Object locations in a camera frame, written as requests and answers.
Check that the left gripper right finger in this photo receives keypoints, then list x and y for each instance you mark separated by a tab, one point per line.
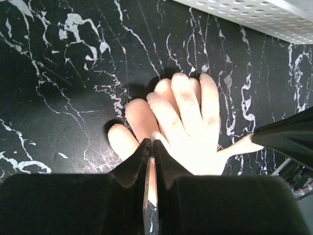
222	205

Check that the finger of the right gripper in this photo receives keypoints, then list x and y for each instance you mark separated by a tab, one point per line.
291	137

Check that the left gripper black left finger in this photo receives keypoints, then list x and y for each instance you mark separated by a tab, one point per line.
78	204

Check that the cream leather glove front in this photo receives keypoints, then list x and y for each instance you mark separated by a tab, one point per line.
184	114

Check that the white plastic storage basket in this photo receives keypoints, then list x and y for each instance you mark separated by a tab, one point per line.
287	20

